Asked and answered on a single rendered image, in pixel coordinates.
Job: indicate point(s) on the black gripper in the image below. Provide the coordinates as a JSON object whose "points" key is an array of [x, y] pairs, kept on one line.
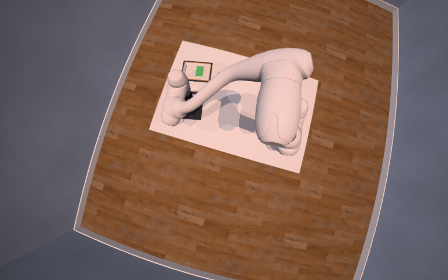
{"points": [[190, 96]]}

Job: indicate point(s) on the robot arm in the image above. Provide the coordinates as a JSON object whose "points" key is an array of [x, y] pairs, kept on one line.
{"points": [[281, 73]]}

